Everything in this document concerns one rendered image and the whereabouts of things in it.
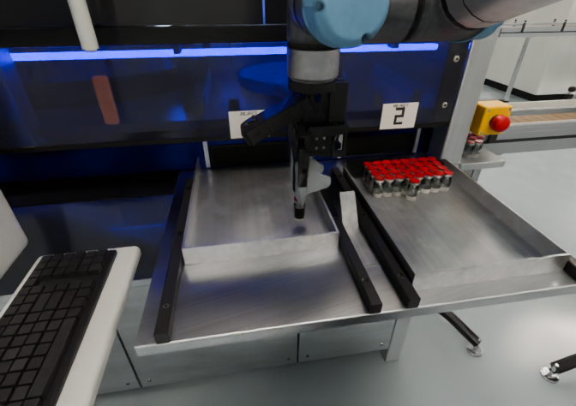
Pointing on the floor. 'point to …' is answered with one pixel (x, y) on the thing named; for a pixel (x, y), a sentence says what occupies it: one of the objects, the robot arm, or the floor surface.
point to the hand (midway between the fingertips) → (297, 194)
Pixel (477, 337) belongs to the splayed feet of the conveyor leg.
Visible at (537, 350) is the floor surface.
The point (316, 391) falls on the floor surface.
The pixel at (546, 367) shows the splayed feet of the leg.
